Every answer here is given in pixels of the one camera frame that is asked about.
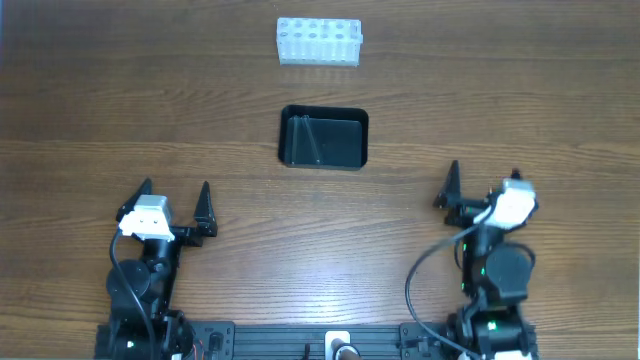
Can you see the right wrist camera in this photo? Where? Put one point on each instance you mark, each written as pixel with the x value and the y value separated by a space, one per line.
pixel 515 205

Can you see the clear test tube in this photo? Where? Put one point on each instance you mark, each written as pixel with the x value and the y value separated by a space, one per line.
pixel 294 140
pixel 311 140

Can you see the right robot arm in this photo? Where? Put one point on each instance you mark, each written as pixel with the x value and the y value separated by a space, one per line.
pixel 505 275

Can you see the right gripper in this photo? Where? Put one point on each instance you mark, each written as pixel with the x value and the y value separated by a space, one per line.
pixel 465 210

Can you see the mounting rail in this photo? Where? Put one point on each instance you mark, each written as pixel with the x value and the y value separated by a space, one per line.
pixel 280 341

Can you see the white test tube rack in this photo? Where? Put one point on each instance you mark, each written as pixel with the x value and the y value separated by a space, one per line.
pixel 320 50

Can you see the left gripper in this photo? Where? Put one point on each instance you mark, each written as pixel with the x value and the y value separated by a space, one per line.
pixel 187 235

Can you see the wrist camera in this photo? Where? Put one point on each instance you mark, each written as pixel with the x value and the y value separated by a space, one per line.
pixel 147 217
pixel 515 205

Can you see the black tray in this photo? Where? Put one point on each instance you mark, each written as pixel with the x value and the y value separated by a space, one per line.
pixel 340 142

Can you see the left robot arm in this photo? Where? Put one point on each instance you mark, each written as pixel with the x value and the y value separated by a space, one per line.
pixel 130 285

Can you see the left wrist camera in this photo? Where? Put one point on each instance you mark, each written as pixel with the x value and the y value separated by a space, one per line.
pixel 147 217

